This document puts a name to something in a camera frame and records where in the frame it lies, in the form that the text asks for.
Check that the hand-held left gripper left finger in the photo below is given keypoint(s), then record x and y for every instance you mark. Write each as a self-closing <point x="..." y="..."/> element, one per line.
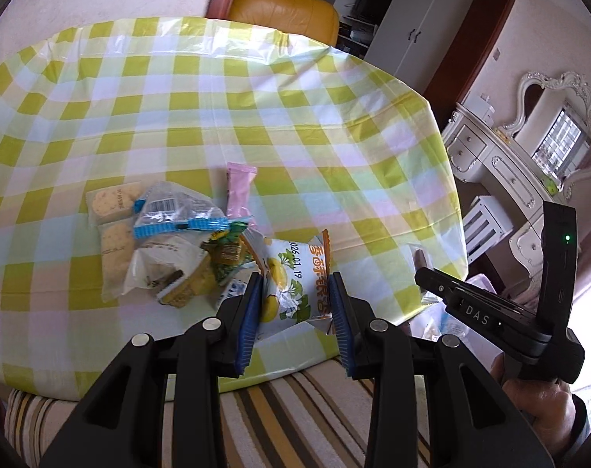
<point x="249" y="321"/>

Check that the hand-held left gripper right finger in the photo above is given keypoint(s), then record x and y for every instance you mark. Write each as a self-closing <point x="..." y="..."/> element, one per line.
<point x="341" y="331"/>

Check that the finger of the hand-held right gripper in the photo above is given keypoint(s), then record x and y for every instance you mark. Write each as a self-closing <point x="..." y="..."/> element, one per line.
<point x="434" y="282"/>

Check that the small clear brown snack packet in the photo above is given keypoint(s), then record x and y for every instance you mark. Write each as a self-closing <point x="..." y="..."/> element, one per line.
<point x="418" y="256"/>

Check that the purple-lidded storage box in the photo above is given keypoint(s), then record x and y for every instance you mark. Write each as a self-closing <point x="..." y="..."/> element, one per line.
<point x="444" y="327"/>

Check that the white yellow-fruit snack packet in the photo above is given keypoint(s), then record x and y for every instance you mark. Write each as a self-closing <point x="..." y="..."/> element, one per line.
<point x="295" y="278"/>

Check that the person's right forearm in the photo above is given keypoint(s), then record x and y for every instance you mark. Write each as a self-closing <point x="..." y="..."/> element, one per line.
<point x="580" y="424"/>

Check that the person's right hand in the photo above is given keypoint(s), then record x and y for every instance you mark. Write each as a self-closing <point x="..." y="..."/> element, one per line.
<point x="539" y="404"/>

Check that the white green snack packet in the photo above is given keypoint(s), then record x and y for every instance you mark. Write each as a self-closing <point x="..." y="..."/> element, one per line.
<point x="227" y="251"/>

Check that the white slatted stool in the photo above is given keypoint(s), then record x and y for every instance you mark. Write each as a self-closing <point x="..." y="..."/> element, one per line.
<point x="488" y="224"/>

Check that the pink snack packet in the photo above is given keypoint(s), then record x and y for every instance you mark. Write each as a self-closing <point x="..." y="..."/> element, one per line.
<point x="239" y="190"/>

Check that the clear blue-band snack packet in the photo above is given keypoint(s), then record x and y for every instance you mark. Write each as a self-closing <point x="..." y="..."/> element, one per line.
<point x="178" y="204"/>

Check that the white ornate mirror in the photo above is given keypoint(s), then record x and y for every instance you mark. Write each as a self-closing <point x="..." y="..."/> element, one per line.
<point x="563" y="136"/>

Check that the white ornate dressing table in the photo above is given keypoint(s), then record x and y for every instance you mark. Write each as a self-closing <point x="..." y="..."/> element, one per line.
<point x="475" y="141"/>

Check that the clear cracker packet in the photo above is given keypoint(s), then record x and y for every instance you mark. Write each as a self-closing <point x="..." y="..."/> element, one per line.
<point x="115" y="248"/>
<point x="107" y="202"/>

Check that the small white box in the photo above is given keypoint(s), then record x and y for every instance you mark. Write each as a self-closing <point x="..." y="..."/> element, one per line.
<point x="483" y="107"/>

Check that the green checked tablecloth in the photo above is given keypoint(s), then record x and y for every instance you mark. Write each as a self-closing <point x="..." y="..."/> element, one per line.
<point x="178" y="107"/>

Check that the white wardrobe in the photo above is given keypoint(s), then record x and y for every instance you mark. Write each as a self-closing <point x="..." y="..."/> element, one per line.
<point x="407" y="14"/>

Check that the orange leather chair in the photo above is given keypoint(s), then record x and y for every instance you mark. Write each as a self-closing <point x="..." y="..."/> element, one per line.
<point x="280" y="9"/>

